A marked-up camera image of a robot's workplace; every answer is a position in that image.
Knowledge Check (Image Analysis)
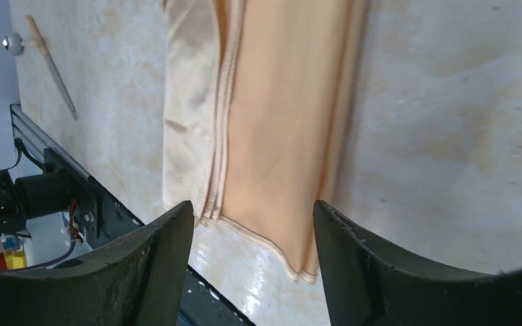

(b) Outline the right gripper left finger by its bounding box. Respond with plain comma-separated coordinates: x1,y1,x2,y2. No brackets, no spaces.
0,201,194,325

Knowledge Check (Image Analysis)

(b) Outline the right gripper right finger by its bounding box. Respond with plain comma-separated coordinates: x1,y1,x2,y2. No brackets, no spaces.
313,200,522,325

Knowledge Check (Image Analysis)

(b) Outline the orange cloth napkin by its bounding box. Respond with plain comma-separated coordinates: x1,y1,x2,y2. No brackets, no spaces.
162,1,367,283

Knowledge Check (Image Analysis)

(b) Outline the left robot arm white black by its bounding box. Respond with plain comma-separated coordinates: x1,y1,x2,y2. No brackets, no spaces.
0,170,71,234

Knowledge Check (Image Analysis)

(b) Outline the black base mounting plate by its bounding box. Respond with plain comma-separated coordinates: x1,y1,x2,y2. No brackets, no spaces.
43,148,250,325

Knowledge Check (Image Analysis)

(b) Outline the aluminium front rail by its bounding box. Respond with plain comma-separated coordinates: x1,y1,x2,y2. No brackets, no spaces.
10,104,90,178

